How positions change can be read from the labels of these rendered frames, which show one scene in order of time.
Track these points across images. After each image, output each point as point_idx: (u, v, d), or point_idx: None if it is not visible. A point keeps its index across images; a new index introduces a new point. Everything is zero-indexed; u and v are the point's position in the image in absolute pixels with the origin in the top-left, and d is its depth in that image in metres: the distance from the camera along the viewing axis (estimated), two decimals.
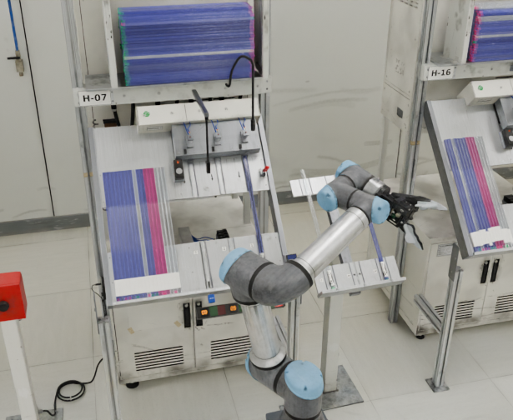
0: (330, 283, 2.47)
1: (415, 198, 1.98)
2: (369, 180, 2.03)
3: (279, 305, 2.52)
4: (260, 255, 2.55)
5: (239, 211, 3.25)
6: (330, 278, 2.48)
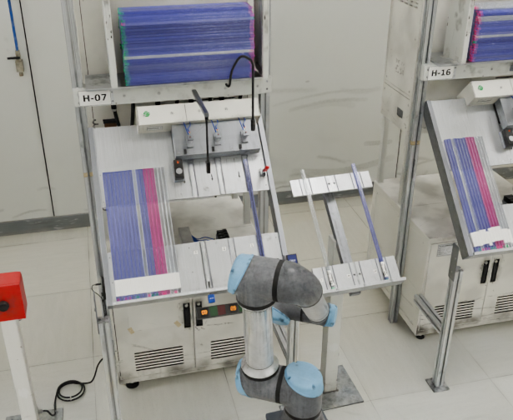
0: (330, 283, 2.47)
1: None
2: None
3: None
4: None
5: (239, 211, 3.25)
6: (330, 278, 2.48)
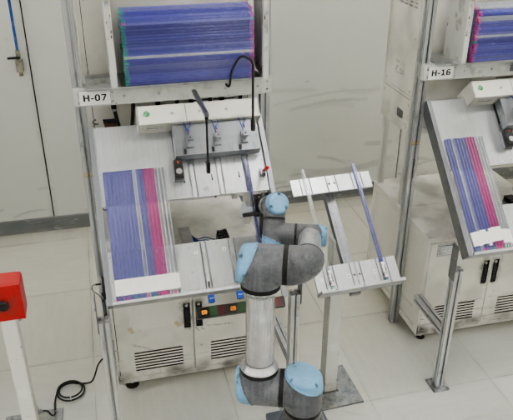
0: (330, 283, 2.47)
1: (249, 212, 2.45)
2: (262, 199, 2.31)
3: (279, 305, 2.52)
4: None
5: (239, 211, 3.25)
6: (330, 278, 2.48)
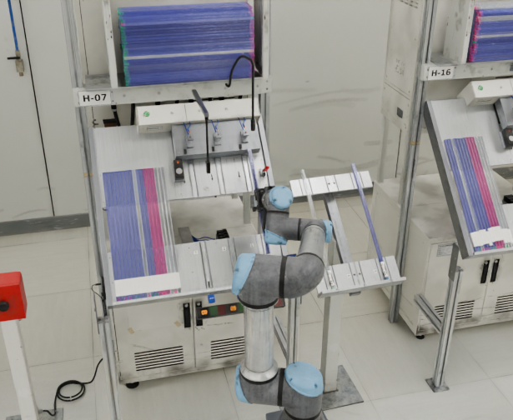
0: (330, 283, 2.47)
1: (253, 207, 2.40)
2: (265, 193, 2.25)
3: (279, 305, 2.52)
4: None
5: (239, 211, 3.25)
6: (330, 278, 2.48)
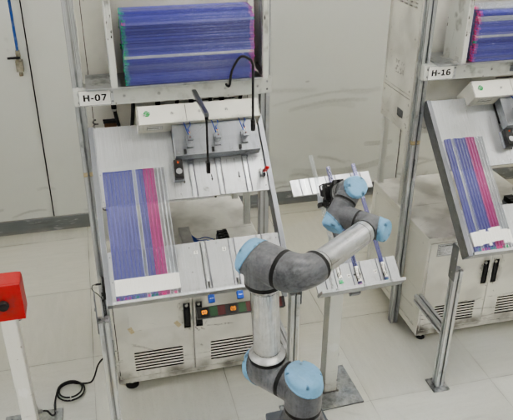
0: (338, 276, 2.39)
1: (319, 202, 2.38)
2: (336, 186, 2.23)
3: (279, 305, 2.52)
4: (354, 268, 2.52)
5: (239, 211, 3.25)
6: (338, 271, 2.39)
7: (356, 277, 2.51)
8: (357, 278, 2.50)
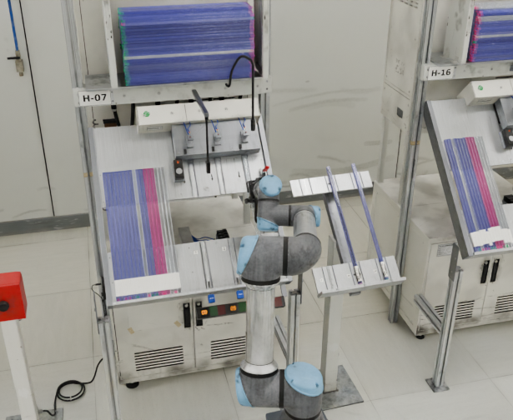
0: None
1: (246, 198, 2.52)
2: (256, 183, 2.37)
3: (279, 305, 2.52)
4: (354, 268, 2.52)
5: (239, 211, 3.25)
6: None
7: (356, 277, 2.51)
8: (357, 278, 2.50)
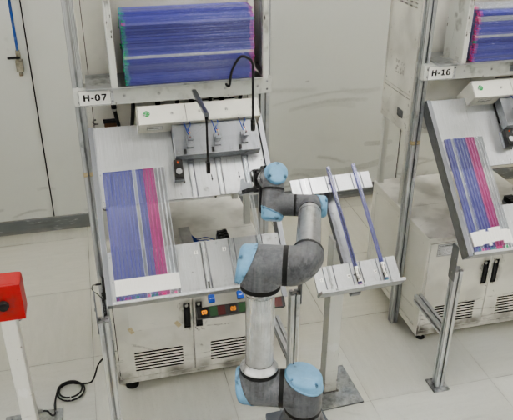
0: None
1: (248, 187, 2.41)
2: (261, 172, 2.28)
3: (279, 305, 2.52)
4: (354, 268, 2.52)
5: (239, 211, 3.25)
6: None
7: (356, 277, 2.51)
8: (357, 278, 2.50)
